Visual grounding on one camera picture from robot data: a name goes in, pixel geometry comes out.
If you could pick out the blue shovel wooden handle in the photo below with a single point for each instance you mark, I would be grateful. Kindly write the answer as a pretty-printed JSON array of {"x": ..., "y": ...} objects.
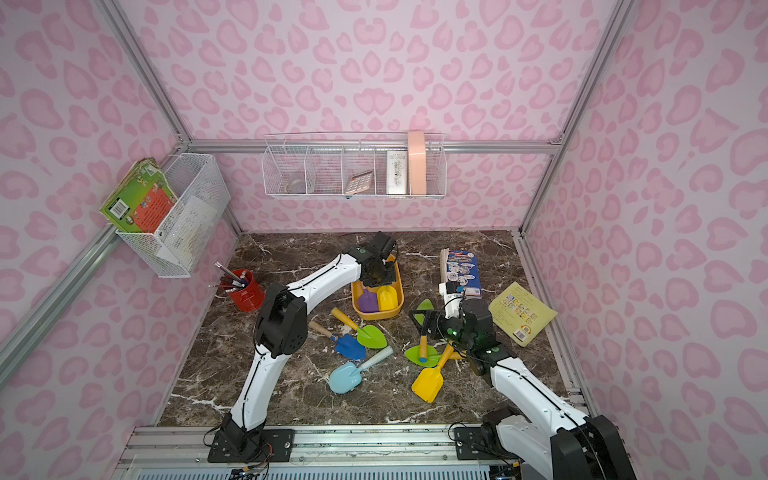
[{"x": 345, "y": 345}]

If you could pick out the white box in shelf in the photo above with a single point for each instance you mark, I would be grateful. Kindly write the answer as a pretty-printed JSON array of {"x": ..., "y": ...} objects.
[{"x": 396, "y": 172}]

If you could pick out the narrow green trowel yellow handle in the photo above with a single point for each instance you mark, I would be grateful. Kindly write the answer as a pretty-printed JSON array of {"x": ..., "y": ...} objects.
[{"x": 423, "y": 308}]

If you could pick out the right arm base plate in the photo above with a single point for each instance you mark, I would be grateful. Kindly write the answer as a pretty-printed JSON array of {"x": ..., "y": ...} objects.
[{"x": 477, "y": 443}]

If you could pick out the round green trowel yellow handle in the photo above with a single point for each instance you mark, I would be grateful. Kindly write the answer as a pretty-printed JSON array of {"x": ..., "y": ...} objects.
[{"x": 433, "y": 357}]

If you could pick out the white wire shelf back wall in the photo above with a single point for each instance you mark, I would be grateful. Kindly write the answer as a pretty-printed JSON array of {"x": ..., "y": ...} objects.
[{"x": 328, "y": 162}]

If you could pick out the pink box in shelf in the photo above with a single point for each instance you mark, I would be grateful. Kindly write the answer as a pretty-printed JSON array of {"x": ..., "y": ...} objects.
[{"x": 417, "y": 162}]

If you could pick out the small yellow shovel yellow handle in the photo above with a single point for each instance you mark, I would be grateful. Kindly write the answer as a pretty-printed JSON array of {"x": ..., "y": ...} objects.
[{"x": 430, "y": 380}]

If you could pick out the yellow plastic storage box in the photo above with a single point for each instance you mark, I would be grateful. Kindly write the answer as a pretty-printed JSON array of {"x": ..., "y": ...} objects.
[{"x": 358, "y": 286}]

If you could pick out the white paper in basket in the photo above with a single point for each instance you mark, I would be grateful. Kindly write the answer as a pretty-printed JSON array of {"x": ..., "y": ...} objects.
[{"x": 184, "y": 241}]

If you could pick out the yellow green booklet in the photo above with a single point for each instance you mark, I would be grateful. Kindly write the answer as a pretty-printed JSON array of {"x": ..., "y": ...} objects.
[{"x": 519, "y": 314}]

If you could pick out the small calculator in shelf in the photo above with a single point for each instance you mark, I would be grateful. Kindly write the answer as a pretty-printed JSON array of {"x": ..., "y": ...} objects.
[{"x": 359, "y": 183}]

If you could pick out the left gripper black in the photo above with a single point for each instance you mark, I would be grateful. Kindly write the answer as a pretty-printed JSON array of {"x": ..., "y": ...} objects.
[{"x": 377, "y": 274}]

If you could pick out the round metal tin in shelf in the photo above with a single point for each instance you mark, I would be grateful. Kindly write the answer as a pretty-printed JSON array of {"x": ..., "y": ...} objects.
[{"x": 296, "y": 185}]

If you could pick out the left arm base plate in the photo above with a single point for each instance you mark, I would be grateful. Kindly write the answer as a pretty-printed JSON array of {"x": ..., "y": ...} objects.
[{"x": 273, "y": 445}]

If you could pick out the purple shovel pink handle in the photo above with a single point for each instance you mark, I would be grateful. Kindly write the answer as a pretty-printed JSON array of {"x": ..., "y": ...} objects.
[{"x": 368, "y": 301}]

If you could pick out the red pen cup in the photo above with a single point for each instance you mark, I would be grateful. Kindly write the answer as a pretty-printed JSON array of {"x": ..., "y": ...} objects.
[{"x": 242, "y": 288}]

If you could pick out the light blue shovel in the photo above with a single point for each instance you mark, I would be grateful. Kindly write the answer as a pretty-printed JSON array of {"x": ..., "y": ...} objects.
[{"x": 348, "y": 376}]

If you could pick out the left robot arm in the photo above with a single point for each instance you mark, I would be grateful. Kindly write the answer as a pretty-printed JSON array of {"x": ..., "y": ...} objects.
[{"x": 282, "y": 325}]

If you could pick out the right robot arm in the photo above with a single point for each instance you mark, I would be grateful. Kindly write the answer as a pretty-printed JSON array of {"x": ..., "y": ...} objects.
[{"x": 557, "y": 440}]

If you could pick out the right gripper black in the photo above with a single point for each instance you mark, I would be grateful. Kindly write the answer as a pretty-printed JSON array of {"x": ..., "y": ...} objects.
[{"x": 436, "y": 324}]

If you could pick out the thick blue cover book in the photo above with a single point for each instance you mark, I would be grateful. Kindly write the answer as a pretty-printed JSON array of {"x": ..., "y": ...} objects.
[{"x": 459, "y": 273}]

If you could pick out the green pointed trowel yellow handle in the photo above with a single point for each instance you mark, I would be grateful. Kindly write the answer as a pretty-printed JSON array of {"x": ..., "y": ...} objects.
[{"x": 368, "y": 336}]

